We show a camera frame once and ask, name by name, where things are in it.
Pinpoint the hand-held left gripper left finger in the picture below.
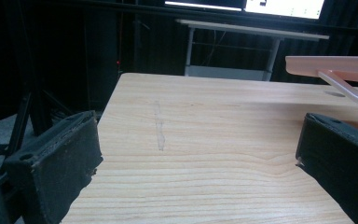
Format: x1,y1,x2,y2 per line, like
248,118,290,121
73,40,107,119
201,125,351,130
3,110,104,224

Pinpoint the lit computer monitor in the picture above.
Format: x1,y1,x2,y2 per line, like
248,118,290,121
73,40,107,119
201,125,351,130
163,0,325,21

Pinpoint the white metal-legged table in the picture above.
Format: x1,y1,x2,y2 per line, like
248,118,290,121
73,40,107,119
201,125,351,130
175,19,330,82

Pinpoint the pink plastic basket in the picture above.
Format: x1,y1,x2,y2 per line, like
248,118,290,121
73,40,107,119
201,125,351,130
284,55,358,109

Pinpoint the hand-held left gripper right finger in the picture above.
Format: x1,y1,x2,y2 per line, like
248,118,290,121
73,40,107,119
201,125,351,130
295,112,358,224

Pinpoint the black metal tripod stand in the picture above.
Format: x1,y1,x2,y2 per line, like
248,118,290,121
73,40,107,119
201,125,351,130
0,0,76,157

